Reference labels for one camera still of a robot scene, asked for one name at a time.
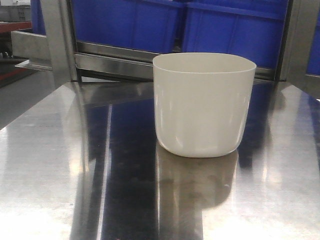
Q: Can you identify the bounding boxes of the stainless steel shelf frame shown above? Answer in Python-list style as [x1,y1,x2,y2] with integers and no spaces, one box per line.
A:
[11,0,320,96]

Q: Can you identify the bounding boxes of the right blue storage crate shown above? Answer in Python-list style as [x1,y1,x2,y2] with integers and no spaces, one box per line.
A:
[181,0,288,69]

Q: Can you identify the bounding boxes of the far right blue crate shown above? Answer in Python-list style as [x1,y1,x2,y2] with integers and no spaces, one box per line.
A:
[306,15,320,76]

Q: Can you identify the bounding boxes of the far left blue crate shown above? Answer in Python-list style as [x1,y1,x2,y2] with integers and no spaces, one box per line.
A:
[30,0,46,35]

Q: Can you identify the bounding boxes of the left blue storage crate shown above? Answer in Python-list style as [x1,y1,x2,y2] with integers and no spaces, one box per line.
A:
[71,0,184,53]

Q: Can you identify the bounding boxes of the blue storage crate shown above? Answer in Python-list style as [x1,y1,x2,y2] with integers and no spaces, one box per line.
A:
[181,0,288,69]
[71,0,184,53]

